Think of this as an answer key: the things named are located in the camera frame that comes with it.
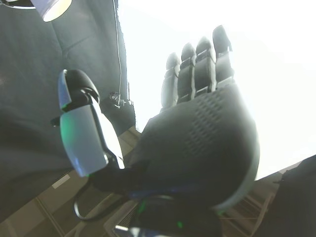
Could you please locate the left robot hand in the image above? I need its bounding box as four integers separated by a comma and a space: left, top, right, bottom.
50, 24, 260, 210

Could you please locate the white paper cup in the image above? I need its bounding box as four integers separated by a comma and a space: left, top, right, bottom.
31, 0, 73, 23

